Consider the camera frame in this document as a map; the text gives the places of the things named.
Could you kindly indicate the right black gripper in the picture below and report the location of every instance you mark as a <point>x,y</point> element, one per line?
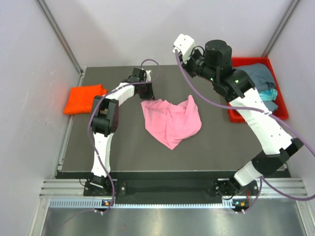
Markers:
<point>185,65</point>

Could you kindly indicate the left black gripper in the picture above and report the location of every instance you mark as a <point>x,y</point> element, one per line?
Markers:
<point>149,95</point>

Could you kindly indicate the pink t-shirt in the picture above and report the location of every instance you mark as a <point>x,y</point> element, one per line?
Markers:
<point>169,123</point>

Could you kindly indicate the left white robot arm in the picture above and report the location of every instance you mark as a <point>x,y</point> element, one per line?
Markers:
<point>104,122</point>

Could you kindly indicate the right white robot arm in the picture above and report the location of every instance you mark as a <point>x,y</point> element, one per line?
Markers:
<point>214,63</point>

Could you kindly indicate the grey-blue t-shirt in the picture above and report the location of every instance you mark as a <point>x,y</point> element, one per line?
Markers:
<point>263,80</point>

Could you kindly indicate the folded orange t-shirt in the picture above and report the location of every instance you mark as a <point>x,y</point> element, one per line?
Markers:
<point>80,100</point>

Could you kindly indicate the teal t-shirt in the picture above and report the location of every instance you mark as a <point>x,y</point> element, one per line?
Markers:
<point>269,95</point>

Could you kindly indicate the red plastic bin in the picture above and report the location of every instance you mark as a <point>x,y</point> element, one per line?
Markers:
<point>281,112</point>

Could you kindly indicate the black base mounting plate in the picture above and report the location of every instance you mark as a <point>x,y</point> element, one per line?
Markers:
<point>165,188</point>

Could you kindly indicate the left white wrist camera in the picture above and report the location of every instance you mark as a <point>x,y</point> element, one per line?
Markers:
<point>148,75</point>

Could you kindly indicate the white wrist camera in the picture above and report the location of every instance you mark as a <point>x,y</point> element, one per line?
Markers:
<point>148,75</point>
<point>184,45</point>

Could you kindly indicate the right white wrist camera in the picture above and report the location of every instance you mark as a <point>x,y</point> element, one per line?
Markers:
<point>184,45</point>

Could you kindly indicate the right corner aluminium post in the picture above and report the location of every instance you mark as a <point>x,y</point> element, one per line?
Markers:
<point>293,4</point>

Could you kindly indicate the corner aluminium post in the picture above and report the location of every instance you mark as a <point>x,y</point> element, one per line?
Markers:
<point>58,33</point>
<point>293,4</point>

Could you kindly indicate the grey slotted cable duct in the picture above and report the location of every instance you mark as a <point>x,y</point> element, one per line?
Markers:
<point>103,204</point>

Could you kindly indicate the left corner aluminium post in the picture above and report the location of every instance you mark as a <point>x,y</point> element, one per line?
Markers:
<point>58,33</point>

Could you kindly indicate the aluminium frame rail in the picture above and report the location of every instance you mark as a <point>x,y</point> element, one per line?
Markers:
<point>72,188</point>

